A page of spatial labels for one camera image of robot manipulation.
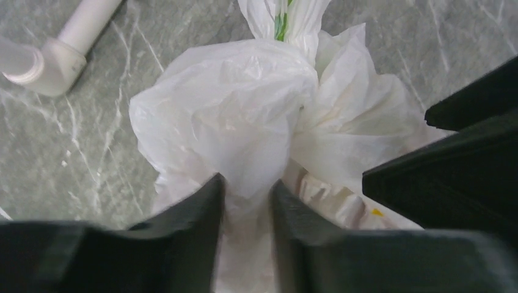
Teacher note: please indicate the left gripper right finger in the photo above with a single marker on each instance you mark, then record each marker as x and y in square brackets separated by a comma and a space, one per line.
[314, 255]

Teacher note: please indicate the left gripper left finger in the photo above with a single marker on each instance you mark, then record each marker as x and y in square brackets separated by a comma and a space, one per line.
[174, 251]

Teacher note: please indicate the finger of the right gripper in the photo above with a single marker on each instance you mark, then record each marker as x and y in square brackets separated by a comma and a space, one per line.
[467, 180]

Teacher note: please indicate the white plastic bag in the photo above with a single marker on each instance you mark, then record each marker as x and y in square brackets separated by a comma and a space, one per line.
[293, 103]

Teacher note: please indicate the white pvc pipe frame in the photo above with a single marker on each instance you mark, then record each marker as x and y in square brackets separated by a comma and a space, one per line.
[53, 69]

